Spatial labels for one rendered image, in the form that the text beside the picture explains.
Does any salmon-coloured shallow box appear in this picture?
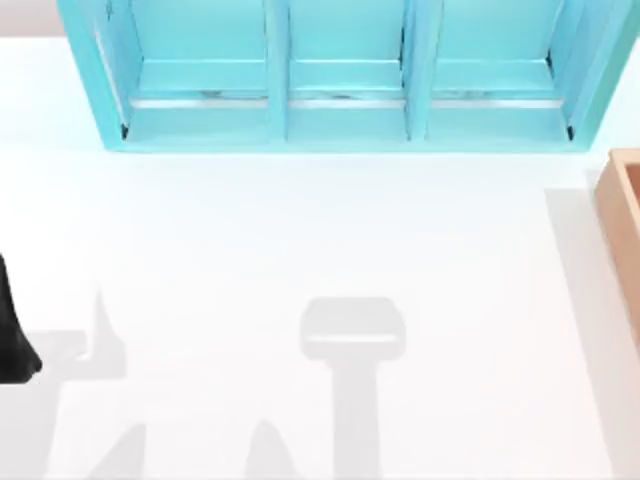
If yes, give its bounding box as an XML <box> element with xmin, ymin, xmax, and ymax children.
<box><xmin>593</xmin><ymin>148</ymin><xmax>640</xmax><ymax>369</ymax></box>

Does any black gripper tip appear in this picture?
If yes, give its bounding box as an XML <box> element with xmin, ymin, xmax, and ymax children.
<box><xmin>0</xmin><ymin>254</ymin><xmax>44</xmax><ymax>385</ymax></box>

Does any light blue rack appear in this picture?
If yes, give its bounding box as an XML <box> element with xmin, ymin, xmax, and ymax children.
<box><xmin>55</xmin><ymin>0</ymin><xmax>640</xmax><ymax>155</ymax></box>

